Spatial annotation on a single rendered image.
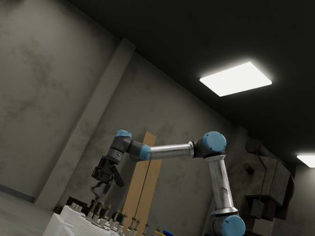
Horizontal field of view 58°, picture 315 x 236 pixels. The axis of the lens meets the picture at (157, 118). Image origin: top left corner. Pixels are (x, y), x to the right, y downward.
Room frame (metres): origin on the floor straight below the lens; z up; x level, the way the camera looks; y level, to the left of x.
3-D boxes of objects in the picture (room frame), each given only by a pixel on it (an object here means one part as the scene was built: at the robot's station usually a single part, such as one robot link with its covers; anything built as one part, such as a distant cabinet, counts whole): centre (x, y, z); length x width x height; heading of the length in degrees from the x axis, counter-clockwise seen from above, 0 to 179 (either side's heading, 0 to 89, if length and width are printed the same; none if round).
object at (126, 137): (1.40, 0.12, 0.64); 0.09 x 0.08 x 0.11; 92
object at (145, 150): (1.42, 0.02, 0.64); 0.11 x 0.11 x 0.08; 2
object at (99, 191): (1.38, 0.12, 0.38); 0.06 x 0.03 x 0.09; 122
